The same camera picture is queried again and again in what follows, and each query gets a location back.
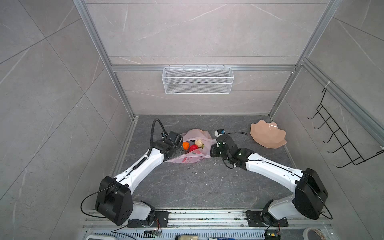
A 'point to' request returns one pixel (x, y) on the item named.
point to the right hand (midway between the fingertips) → (210, 146)
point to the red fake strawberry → (193, 147)
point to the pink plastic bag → (189, 156)
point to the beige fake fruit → (199, 142)
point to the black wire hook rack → (341, 150)
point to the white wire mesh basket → (198, 80)
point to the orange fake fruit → (185, 145)
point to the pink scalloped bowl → (268, 134)
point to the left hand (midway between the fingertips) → (175, 148)
